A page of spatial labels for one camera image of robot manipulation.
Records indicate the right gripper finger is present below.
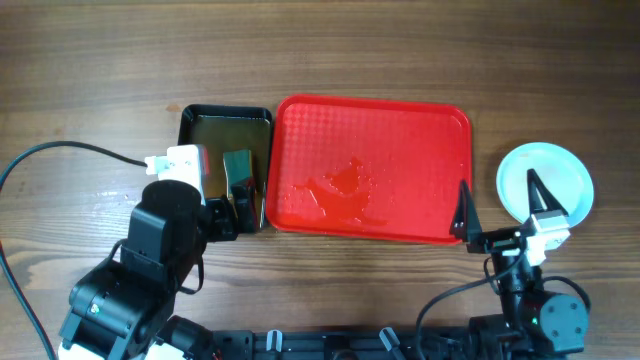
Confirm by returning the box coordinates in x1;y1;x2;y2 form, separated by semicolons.
450;180;482;243
527;169;568;216

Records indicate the green yellow sponge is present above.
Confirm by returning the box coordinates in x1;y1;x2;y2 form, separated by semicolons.
223;149;256;198

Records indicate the white plate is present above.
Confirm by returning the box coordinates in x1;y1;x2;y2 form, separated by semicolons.
496;142;595;227

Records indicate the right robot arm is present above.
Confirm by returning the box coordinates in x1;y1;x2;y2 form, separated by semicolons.
450;169;591;359

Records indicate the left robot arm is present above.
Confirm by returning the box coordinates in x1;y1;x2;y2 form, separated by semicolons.
58;180;242;359

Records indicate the red plastic tray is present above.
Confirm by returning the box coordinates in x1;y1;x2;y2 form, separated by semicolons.
265;94;472;246

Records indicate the black water basin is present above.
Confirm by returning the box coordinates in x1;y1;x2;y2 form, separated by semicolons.
178;104;273;232

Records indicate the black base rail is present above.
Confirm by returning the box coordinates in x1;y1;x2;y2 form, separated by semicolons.
199;325;506;360

